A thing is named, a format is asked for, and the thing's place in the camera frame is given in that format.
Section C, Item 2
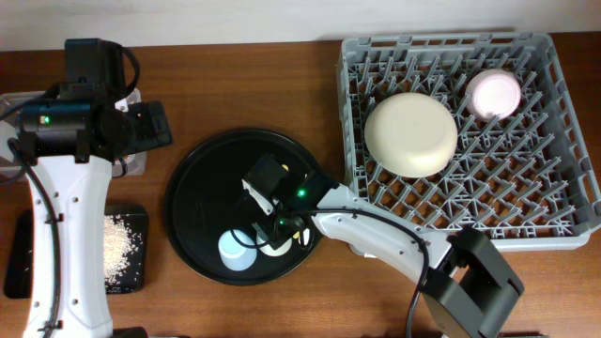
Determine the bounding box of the white plastic cup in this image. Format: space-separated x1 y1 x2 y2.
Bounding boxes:
255 235 292 257

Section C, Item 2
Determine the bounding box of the pile of rice grains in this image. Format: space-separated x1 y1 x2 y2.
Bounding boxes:
103 216 142 284

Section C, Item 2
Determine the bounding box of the yellow plastic knife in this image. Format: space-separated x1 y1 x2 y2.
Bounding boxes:
282 164 301 242

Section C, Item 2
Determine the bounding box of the clear plastic waste bin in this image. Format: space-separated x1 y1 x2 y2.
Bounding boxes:
1 91 146 180

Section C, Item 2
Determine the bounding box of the small pink bowl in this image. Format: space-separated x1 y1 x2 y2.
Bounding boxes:
465 69 521 121

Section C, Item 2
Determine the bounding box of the black rectangular tray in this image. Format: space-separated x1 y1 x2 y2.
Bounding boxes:
4 205 149 300

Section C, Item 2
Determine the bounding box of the large beige bowl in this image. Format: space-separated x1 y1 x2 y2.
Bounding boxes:
363 93 458 178

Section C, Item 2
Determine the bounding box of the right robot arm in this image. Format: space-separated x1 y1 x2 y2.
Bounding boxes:
241 154 525 337

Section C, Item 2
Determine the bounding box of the light blue plastic cup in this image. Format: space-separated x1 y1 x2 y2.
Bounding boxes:
218 229 257 271

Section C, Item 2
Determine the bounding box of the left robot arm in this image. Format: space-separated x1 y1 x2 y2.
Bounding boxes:
8 38 173 337

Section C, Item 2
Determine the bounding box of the white plastic fork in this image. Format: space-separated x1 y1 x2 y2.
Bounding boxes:
301 228 311 247

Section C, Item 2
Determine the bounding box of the round black serving tray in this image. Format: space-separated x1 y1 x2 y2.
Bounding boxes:
163 129 322 286

